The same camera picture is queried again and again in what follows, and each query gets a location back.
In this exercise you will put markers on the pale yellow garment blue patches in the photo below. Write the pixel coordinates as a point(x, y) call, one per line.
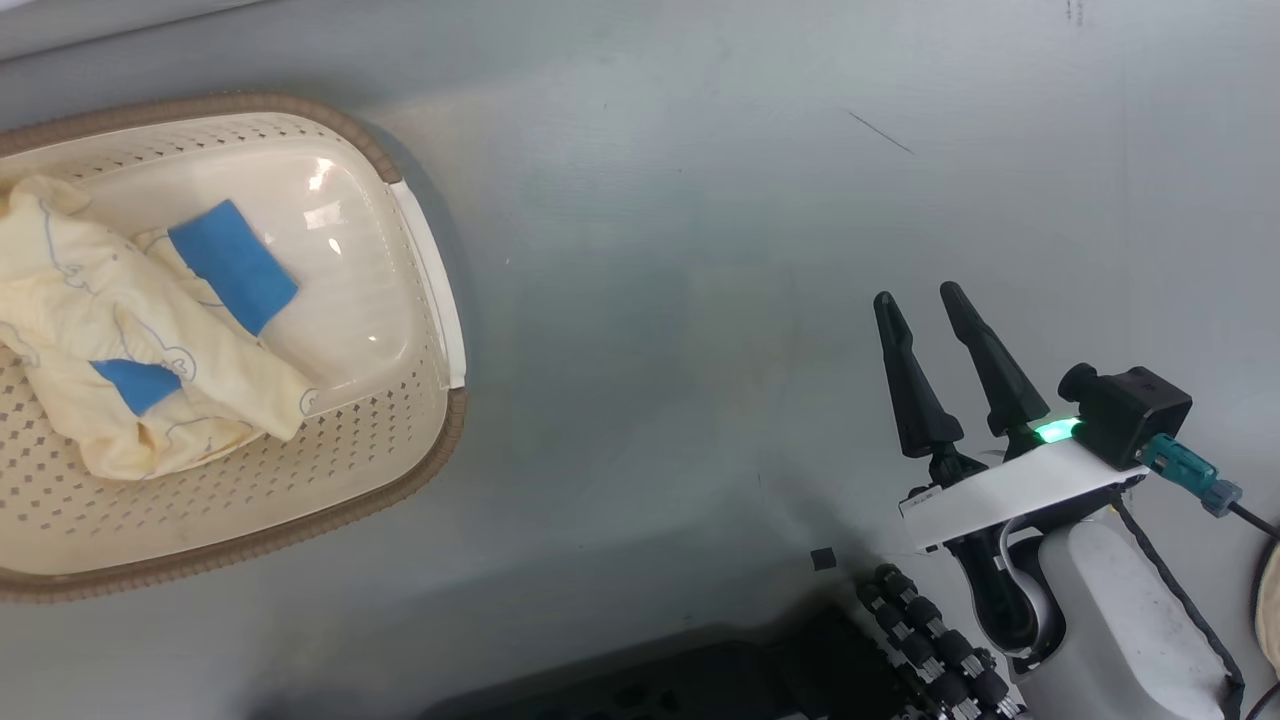
point(80, 300)

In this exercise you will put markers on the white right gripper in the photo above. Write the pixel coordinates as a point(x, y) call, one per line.
point(1020, 495)

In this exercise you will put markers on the cream perforated laundry basket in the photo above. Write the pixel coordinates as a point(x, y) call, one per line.
point(350, 300)

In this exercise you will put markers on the black roller wheel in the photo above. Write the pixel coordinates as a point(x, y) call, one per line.
point(925, 635)

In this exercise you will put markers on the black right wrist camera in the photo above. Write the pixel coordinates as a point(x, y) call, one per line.
point(1130, 410)

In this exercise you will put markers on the black square block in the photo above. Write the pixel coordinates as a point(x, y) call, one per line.
point(823, 559)

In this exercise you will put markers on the tan round object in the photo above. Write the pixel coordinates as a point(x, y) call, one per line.
point(1272, 610)

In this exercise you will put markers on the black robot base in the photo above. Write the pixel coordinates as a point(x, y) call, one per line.
point(700, 680)

